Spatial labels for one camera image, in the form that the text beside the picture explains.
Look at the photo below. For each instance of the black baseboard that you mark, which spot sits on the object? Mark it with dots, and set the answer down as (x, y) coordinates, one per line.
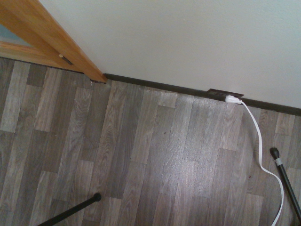
(152, 84)

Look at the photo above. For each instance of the metal door hinge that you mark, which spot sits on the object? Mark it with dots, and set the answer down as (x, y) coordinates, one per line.
(67, 61)

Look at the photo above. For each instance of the plain black stand leg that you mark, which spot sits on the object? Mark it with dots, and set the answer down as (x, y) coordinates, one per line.
(75, 209)

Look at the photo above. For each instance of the wooden door with glass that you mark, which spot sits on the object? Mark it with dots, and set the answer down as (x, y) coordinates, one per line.
(28, 53)

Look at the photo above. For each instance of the black tripod with taped leg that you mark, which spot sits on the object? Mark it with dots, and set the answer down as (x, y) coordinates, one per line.
(285, 179)

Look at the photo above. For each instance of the frosted glass door pane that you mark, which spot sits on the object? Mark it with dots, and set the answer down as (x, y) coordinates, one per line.
(10, 35)

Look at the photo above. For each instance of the black wall outlet plate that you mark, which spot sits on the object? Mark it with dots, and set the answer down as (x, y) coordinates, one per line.
(215, 92)

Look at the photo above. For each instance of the wooden door frame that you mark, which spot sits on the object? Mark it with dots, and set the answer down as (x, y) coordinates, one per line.
(58, 40)

